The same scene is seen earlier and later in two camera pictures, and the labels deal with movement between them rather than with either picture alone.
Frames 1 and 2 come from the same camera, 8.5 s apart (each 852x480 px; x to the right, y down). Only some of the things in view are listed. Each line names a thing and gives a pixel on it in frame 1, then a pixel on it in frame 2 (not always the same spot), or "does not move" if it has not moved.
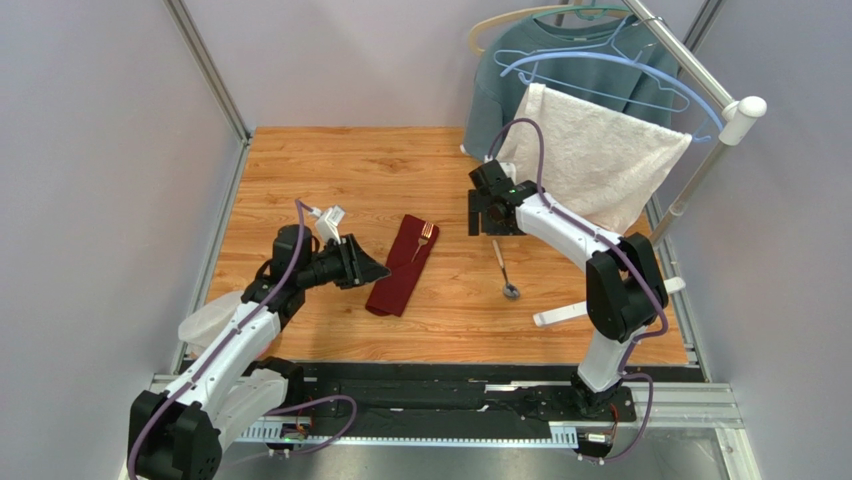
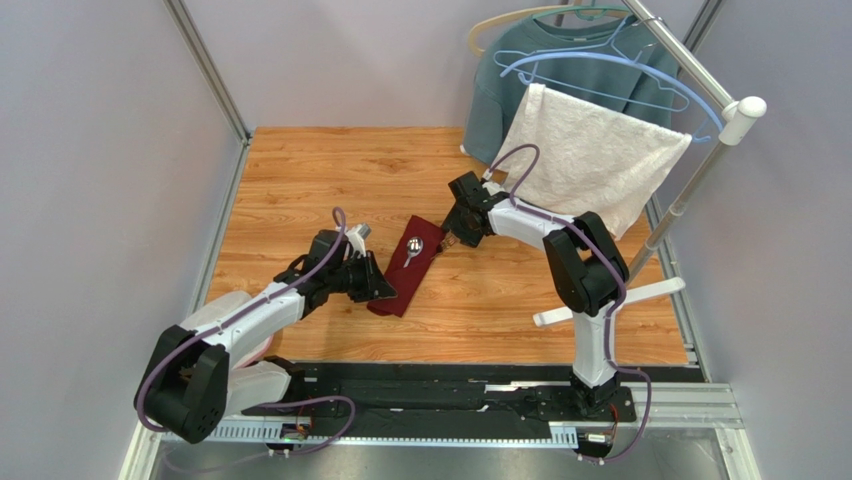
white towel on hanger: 599,164 does not move
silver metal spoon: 510,290 → 415,247
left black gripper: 357,268 → 374,280
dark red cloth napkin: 400,274 does not move
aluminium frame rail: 212,79 does not move
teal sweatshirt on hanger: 620,63 does not move
